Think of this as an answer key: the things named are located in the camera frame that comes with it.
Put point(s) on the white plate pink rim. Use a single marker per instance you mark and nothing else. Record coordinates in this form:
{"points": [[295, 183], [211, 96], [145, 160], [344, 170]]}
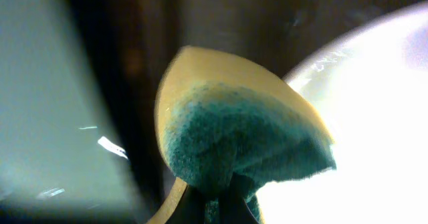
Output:
{"points": [[370, 87]]}

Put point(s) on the green yellow sponge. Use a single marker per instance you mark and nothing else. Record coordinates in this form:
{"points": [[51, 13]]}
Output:
{"points": [[222, 121]]}

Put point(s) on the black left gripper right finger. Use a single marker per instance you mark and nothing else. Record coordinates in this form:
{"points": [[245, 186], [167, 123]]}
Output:
{"points": [[238, 203]]}

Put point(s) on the large brown serving tray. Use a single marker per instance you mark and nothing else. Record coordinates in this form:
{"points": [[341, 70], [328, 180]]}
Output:
{"points": [[278, 34]]}

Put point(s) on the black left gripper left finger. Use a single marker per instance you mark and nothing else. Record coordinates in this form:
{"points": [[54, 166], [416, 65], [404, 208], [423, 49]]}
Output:
{"points": [[190, 209]]}

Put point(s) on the dark green water tray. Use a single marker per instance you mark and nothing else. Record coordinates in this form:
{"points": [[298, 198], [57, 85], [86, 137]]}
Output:
{"points": [[65, 119]]}

